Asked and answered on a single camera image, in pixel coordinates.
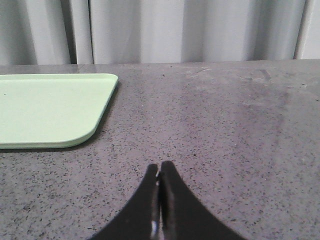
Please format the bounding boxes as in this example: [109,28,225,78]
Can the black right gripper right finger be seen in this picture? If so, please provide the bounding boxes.
[160,161,243,240]

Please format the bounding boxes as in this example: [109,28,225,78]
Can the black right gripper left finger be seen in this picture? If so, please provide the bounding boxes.
[92,164,160,240]

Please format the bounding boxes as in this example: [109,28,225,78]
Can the light green plastic tray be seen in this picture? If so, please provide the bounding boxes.
[0,73,118,150]

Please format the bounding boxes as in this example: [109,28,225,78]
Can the white pleated curtain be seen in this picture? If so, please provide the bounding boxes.
[0,0,320,66]

